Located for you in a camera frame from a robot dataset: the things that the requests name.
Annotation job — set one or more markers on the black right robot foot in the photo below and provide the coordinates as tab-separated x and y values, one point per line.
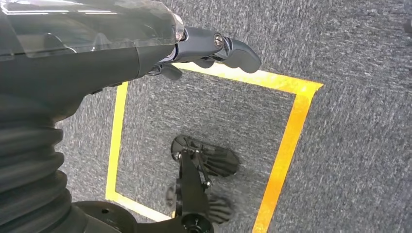
220	209

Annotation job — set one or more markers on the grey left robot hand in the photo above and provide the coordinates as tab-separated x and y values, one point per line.
80	64

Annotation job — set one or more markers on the yellow floor tape square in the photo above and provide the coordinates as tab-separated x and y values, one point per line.
289	144

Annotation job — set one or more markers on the black left robot leg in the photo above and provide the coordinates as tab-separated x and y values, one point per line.
193	193

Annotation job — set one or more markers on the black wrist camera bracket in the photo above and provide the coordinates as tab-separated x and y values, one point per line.
106	218

